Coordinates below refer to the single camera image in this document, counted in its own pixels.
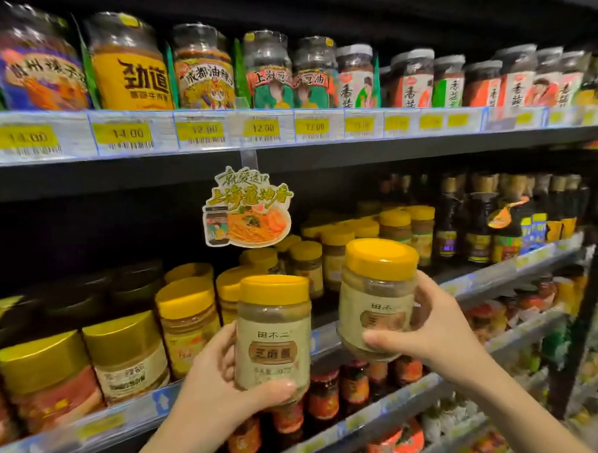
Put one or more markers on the row of mixed small jars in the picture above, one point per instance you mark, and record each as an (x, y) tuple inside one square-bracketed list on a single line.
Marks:
[(525, 303)]

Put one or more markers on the yellow-lid jar yellow label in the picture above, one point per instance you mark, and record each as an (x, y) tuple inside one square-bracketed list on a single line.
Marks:
[(187, 327)]

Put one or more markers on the hanging noodle promo sign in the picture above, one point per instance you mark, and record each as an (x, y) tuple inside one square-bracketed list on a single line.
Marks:
[(251, 213)]

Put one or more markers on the person's right forearm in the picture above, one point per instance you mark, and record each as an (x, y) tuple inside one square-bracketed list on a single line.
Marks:
[(515, 417)]

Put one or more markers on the person's left forearm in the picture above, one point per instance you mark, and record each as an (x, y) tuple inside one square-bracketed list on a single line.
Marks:
[(165, 447)]

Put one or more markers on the row of pale bottles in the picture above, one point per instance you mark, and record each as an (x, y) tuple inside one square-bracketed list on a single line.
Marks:
[(451, 417)]

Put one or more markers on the gold-lid jar cream label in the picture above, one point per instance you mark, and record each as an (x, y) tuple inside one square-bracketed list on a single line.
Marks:
[(129, 362)]

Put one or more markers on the black-lid jar green label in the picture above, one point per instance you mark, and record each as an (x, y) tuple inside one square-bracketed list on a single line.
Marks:
[(268, 77), (315, 80)]

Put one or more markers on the black-lid jar yellow label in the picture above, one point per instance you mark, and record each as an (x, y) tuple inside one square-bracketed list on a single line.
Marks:
[(129, 73)]

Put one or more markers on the person's right hand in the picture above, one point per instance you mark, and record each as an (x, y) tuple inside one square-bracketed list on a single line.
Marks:
[(445, 336)]

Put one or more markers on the row of red chili jars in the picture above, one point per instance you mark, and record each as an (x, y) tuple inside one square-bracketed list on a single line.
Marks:
[(336, 390)]

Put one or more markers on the person's left thumb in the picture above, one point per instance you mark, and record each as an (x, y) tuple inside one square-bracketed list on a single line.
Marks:
[(271, 393)]

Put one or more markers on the black metal shelf rack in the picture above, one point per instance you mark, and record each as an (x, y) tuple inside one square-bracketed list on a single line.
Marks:
[(128, 177)]

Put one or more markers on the row of dark sauce bottles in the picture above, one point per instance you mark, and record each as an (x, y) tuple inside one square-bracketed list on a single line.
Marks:
[(496, 220)]

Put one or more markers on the black-lid jar cartoon label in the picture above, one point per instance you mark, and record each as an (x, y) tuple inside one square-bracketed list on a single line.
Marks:
[(203, 75)]

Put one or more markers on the black-lid jar blue label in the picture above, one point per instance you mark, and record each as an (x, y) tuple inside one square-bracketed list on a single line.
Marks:
[(39, 67)]

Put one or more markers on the person's right thumb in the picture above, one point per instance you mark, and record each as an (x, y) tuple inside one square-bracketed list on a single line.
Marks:
[(389, 339)]

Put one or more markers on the row of dark-lid jars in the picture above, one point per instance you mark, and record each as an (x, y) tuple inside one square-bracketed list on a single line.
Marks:
[(84, 297)]

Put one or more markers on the yellow-lid sesame paste jar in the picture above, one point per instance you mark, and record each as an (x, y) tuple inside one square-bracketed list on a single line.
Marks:
[(376, 299), (273, 343)]

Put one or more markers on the gold-lid jar red contents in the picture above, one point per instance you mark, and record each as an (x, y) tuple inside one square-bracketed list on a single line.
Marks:
[(51, 388)]

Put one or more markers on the person's left hand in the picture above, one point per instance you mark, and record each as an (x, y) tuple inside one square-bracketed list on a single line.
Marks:
[(207, 391)]

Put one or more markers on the group of yellow-lid shelf jars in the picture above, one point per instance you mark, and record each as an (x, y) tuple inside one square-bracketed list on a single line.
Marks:
[(330, 252)]

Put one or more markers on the row of white-capped sauce jars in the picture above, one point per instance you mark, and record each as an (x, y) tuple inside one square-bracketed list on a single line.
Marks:
[(471, 85)]

